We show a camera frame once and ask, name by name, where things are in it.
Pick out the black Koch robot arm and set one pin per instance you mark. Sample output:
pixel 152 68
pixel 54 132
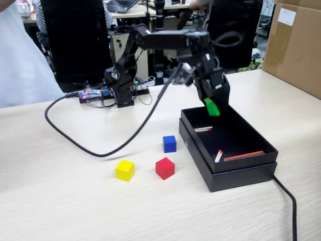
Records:
pixel 160 40

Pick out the black pole stand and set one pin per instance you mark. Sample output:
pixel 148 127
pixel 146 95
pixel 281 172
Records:
pixel 160 15

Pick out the red and white marker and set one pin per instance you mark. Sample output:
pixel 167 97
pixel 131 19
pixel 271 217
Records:
pixel 220 157

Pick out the orange matchbox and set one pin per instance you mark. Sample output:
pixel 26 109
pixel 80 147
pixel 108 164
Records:
pixel 244 155

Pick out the green patterned bag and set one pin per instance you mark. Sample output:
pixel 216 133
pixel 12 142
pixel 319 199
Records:
pixel 250 66

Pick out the yellow wooden cube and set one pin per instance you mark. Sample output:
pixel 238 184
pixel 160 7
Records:
pixel 124 170

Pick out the controller board with red LED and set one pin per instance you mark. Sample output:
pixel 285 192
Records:
pixel 92 95

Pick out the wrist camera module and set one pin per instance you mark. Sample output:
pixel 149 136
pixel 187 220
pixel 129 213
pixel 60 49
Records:
pixel 186 72

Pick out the black open cardboard box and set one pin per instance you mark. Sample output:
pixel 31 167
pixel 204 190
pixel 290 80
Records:
pixel 233 140

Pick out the person in white shirt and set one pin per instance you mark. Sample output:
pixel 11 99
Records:
pixel 17 62

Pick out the dark laptop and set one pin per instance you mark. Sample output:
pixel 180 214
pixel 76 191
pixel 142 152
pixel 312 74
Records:
pixel 123 5

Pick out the red wooden cube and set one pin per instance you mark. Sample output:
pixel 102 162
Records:
pixel 164 168

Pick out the green wooden cube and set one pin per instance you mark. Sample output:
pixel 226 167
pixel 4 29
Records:
pixel 212 108

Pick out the white paper label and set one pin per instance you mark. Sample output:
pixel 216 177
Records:
pixel 287 16

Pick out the black office chair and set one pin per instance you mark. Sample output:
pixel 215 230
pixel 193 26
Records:
pixel 233 25
pixel 77 40

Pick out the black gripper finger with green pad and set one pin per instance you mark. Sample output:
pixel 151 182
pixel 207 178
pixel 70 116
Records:
pixel 203 89
pixel 222 93

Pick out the blue wooden cube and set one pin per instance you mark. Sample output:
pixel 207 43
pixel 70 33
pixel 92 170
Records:
pixel 169 144

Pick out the large brown cardboard box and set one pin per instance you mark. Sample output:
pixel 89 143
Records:
pixel 293 50

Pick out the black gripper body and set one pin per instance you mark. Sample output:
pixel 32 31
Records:
pixel 205 65

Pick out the seated background person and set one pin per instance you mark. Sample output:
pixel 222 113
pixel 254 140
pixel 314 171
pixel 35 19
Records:
pixel 184 18

